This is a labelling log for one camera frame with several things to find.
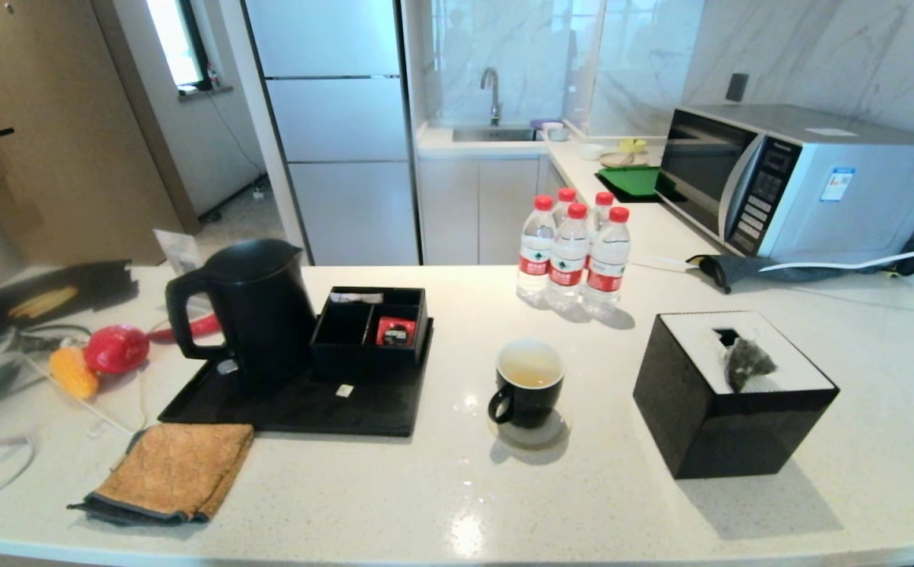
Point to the yellow stick toy bundle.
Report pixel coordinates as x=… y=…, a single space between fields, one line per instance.
x=43 y=302

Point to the white kitchen cabinet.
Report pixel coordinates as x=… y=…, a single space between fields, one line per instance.
x=464 y=213

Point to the red sachet packet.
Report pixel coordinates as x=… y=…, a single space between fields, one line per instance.
x=395 y=331

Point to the clear sign card stand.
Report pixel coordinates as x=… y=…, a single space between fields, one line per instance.
x=181 y=250

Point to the chrome faucet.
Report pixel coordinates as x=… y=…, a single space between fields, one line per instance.
x=495 y=98

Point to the yellow corn toy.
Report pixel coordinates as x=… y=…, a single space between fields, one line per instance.
x=72 y=374

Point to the steel sink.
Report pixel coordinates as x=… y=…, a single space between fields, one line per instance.
x=496 y=134

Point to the black serving tray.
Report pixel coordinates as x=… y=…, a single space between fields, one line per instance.
x=299 y=409

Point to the black tissue box white lid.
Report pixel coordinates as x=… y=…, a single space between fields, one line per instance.
x=740 y=433

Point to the black flat case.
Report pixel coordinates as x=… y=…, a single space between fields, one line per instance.
x=102 y=283

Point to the yellow cup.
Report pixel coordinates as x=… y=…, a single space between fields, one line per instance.
x=632 y=145

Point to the black compartment box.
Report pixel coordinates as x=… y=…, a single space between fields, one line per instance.
x=362 y=358

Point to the dark grey cloth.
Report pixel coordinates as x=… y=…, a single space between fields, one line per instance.
x=740 y=269

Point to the black wall socket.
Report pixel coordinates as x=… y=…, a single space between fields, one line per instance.
x=737 y=87

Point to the silver refrigerator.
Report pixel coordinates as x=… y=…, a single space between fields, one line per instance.
x=338 y=118

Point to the orange-brown folded cloth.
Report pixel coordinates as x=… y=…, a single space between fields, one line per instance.
x=177 y=472

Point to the black electric kettle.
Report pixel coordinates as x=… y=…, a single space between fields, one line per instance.
x=264 y=323

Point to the red-capped water bottle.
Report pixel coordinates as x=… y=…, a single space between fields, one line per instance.
x=568 y=268
x=605 y=198
x=606 y=276
x=536 y=265
x=567 y=194

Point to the red ball toy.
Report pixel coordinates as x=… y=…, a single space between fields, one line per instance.
x=116 y=348

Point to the window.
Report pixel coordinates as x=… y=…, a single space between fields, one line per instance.
x=173 y=39

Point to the small grey bowl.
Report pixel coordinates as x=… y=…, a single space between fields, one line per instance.
x=557 y=132

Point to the white sachet packet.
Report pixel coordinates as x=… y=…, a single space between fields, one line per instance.
x=356 y=298

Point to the silver microwave oven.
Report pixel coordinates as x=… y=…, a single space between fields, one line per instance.
x=858 y=209

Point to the brown wooden door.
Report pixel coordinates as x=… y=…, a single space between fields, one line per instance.
x=55 y=118

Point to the black mug white inside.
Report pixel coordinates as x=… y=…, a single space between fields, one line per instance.
x=531 y=405

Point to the small white cup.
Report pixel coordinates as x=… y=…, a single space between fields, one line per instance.
x=591 y=150

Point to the small beige plate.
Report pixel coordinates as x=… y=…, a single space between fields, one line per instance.
x=616 y=159

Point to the round clear coaster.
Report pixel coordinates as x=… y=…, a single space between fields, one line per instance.
x=539 y=441

